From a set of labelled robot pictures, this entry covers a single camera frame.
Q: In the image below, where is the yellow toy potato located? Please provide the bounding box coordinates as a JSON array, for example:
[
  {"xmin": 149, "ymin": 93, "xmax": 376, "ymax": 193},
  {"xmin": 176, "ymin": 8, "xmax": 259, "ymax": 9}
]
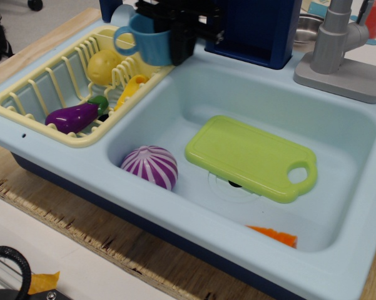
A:
[{"xmin": 87, "ymin": 49, "xmax": 120, "ymax": 86}]

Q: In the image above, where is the black chair wheel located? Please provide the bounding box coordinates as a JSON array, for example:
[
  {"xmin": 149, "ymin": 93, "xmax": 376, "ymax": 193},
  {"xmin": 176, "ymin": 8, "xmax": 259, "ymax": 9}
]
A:
[{"xmin": 27, "ymin": 0, "xmax": 43, "ymax": 11}]

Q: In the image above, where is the orange toy carrot piece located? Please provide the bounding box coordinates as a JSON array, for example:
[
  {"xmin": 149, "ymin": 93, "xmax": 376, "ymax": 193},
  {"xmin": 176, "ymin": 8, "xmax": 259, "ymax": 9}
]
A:
[{"xmin": 246, "ymin": 225, "xmax": 298, "ymax": 249}]

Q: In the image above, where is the blue plastic cup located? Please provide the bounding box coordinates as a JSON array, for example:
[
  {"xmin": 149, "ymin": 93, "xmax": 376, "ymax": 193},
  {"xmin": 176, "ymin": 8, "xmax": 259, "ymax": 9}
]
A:
[{"xmin": 113, "ymin": 14, "xmax": 173, "ymax": 66}]

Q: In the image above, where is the yellow toy utensil handle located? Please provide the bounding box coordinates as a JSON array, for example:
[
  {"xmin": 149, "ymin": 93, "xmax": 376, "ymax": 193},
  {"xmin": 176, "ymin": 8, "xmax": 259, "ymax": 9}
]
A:
[{"xmin": 114, "ymin": 74, "xmax": 149, "ymax": 111}]

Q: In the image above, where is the metal bowl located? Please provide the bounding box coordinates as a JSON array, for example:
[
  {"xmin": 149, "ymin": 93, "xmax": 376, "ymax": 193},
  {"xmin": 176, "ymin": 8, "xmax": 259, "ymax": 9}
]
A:
[{"xmin": 294, "ymin": 14, "xmax": 324, "ymax": 45}]

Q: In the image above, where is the purple striped toy onion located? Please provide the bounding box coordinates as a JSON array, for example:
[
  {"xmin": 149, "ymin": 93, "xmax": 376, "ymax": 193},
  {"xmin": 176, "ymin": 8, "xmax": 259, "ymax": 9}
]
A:
[{"xmin": 120, "ymin": 146, "xmax": 178, "ymax": 191}]

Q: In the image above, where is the green plastic cutting board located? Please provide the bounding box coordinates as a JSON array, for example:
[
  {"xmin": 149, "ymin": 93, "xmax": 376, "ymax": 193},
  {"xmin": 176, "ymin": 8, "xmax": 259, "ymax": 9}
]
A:
[{"xmin": 185, "ymin": 116, "xmax": 318, "ymax": 204}]

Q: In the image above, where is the purple toy eggplant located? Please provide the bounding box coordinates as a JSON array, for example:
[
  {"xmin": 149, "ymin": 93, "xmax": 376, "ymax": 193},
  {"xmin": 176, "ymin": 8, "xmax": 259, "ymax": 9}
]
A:
[{"xmin": 45, "ymin": 96, "xmax": 109, "ymax": 134}]

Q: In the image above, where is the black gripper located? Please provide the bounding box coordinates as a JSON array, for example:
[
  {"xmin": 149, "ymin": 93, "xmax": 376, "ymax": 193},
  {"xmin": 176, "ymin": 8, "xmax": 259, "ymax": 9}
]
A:
[{"xmin": 136, "ymin": 1, "xmax": 224, "ymax": 66}]

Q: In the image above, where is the dark blue box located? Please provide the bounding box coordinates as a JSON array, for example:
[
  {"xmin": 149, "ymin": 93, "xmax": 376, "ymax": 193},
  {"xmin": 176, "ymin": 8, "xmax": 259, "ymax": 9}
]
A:
[{"xmin": 205, "ymin": 0, "xmax": 302, "ymax": 70}]

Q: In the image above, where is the red plastic cup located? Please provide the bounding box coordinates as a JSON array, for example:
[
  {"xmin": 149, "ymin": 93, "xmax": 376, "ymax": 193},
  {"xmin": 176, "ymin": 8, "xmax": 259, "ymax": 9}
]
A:
[{"xmin": 365, "ymin": 1, "xmax": 376, "ymax": 39}]

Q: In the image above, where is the cream plastic drying rack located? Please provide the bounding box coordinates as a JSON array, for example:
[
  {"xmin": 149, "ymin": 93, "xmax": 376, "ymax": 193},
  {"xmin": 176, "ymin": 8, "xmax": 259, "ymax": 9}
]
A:
[{"xmin": 0, "ymin": 26, "xmax": 173, "ymax": 148}]

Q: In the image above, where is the grey toy faucet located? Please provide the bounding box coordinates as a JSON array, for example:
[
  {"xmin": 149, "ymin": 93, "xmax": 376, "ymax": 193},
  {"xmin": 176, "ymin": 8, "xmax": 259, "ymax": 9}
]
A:
[{"xmin": 293, "ymin": 1, "xmax": 376, "ymax": 104}]

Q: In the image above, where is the black cable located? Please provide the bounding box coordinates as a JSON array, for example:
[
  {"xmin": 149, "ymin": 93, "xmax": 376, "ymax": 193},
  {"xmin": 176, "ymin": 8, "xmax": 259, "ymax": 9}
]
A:
[{"xmin": 0, "ymin": 246, "xmax": 33, "ymax": 296}]

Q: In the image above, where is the light blue toy sink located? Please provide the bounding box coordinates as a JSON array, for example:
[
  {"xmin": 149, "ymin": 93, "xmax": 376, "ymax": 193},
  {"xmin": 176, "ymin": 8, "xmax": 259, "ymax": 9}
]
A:
[{"xmin": 0, "ymin": 4, "xmax": 376, "ymax": 300}]

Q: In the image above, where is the yellow tape piece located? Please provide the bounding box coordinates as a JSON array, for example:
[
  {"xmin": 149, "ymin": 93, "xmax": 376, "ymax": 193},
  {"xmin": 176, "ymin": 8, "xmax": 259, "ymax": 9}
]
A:
[{"xmin": 28, "ymin": 271, "xmax": 60, "ymax": 295}]

